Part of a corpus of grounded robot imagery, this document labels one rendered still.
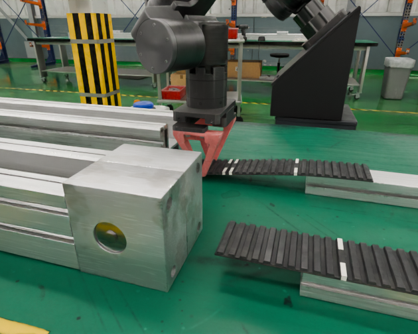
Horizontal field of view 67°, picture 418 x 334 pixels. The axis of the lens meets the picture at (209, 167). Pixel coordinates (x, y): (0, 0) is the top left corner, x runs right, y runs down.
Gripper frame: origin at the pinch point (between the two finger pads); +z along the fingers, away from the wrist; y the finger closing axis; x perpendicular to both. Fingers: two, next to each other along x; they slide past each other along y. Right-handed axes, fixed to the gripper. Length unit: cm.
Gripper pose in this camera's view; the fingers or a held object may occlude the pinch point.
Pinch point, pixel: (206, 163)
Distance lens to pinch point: 48.8
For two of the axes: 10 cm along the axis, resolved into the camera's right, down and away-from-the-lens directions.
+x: 9.6, 1.2, -2.6
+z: 0.0, 9.2, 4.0
